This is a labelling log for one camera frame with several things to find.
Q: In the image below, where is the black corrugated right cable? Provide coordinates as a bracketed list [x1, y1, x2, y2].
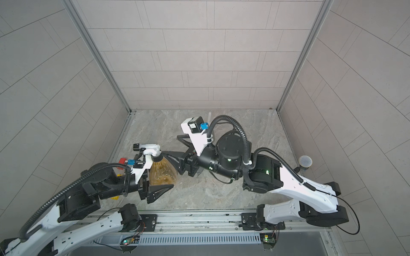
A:
[206, 115, 317, 192]

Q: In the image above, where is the black spray nozzle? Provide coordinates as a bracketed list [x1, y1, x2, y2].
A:
[132, 144, 162, 160]

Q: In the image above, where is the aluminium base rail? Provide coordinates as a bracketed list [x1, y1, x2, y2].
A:
[84, 209, 331, 251]

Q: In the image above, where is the aluminium corner frame post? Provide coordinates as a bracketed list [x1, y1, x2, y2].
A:
[276, 0, 334, 114]
[61, 0, 132, 115]

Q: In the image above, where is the red spray nozzle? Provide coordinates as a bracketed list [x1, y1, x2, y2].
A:
[119, 158, 128, 165]

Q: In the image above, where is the aluminium corner frame post right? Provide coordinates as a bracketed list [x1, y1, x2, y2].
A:
[276, 0, 334, 114]

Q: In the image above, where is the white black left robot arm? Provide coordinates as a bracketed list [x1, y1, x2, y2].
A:
[1, 163, 175, 256]

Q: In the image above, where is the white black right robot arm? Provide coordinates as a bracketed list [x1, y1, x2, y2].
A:
[164, 131, 349, 227]

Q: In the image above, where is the black corrugated cable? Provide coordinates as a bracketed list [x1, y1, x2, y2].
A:
[18, 163, 132, 241]
[206, 115, 317, 192]

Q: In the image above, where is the black corrugated left cable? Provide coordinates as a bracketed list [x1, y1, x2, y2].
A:
[18, 163, 132, 241]

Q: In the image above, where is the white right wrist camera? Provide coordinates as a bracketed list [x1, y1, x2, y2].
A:
[181, 116, 215, 156]

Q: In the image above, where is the orange translucent spray bottle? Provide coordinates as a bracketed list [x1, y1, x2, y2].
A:
[149, 158, 178, 186]

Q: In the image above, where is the aluminium corner frame post left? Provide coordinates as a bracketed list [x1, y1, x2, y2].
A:
[61, 0, 132, 115]

